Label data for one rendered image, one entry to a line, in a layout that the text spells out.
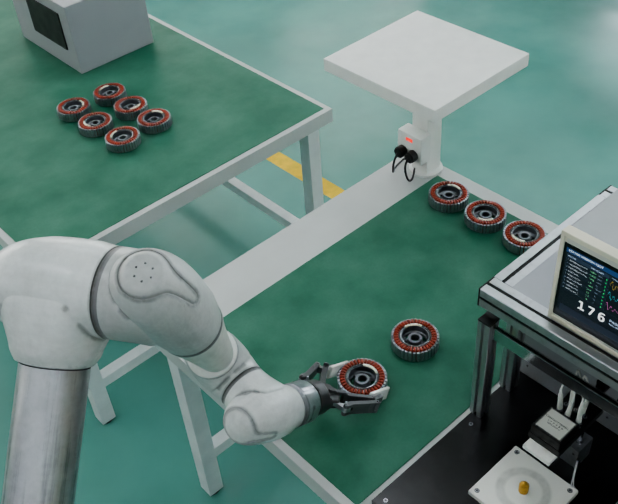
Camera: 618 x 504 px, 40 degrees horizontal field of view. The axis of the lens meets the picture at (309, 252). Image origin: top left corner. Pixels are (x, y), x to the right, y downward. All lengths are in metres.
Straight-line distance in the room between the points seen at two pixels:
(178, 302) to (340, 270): 1.14
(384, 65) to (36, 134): 1.31
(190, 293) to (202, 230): 2.46
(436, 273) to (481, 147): 1.83
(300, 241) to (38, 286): 1.22
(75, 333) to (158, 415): 1.76
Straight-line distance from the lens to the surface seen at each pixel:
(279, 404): 1.63
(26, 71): 3.37
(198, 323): 1.16
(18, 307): 1.21
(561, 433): 1.68
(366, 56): 2.18
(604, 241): 1.46
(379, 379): 1.91
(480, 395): 1.82
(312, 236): 2.32
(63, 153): 2.84
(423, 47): 2.22
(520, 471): 1.79
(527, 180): 3.80
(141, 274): 1.10
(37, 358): 1.21
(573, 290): 1.53
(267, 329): 2.08
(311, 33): 4.97
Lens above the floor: 2.25
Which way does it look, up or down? 41 degrees down
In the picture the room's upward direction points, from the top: 5 degrees counter-clockwise
